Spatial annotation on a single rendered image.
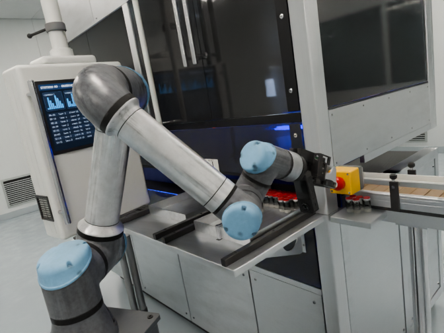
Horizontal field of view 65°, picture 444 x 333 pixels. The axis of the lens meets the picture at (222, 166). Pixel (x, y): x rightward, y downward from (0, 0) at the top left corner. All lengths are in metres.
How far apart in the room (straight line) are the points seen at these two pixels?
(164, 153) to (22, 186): 5.68
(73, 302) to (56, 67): 1.10
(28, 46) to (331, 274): 5.91
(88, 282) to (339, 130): 0.85
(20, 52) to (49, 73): 4.78
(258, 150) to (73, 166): 1.08
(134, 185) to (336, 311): 1.11
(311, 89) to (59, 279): 0.82
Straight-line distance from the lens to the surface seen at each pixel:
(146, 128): 0.69
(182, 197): 1.54
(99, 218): 0.92
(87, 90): 0.73
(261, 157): 0.76
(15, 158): 6.27
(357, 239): 1.35
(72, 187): 1.68
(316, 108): 1.08
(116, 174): 0.88
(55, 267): 0.84
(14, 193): 6.29
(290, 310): 1.47
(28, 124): 1.64
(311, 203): 0.92
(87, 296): 0.87
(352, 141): 1.26
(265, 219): 1.17
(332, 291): 1.29
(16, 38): 6.49
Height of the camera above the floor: 1.30
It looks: 11 degrees down
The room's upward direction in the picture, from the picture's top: 10 degrees counter-clockwise
